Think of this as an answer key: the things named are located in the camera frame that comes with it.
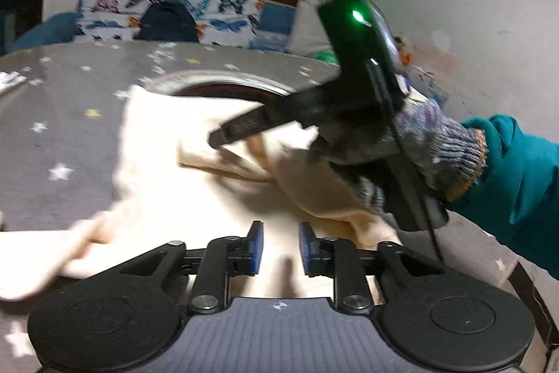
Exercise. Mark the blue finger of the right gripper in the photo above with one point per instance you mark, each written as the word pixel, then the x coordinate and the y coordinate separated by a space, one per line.
pixel 264 118

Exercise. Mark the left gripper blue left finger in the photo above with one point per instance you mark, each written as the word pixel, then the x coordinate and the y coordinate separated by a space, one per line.
pixel 214 266

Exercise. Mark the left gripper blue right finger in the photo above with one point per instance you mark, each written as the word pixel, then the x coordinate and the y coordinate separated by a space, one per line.
pixel 338 259

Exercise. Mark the cream white garment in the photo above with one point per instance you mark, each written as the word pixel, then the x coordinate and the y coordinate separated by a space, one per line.
pixel 171 186

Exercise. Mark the right hand in knit glove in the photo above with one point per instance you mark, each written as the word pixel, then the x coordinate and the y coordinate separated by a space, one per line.
pixel 450 156

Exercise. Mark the green plastic object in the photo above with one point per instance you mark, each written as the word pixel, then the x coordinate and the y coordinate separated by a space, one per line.
pixel 326 57

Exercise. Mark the black round induction cooktop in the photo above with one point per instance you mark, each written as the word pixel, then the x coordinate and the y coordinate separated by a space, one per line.
pixel 217 84

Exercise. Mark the grey white cushion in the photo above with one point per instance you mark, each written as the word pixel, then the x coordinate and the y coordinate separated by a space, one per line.
pixel 307 37

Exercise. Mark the small plush toy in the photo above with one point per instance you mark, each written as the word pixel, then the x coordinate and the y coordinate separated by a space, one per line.
pixel 405 55

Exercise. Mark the blue butterfly pattern sofa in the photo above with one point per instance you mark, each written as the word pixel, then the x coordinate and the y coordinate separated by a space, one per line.
pixel 251 24

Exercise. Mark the dark navy backpack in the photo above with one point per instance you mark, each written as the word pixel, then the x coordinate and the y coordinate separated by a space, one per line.
pixel 168 22

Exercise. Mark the teal right jacket sleeve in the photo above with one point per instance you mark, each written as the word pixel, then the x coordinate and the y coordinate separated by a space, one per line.
pixel 515 198

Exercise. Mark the grey star pattern tablecloth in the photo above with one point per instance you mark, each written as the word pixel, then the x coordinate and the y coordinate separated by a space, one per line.
pixel 58 151

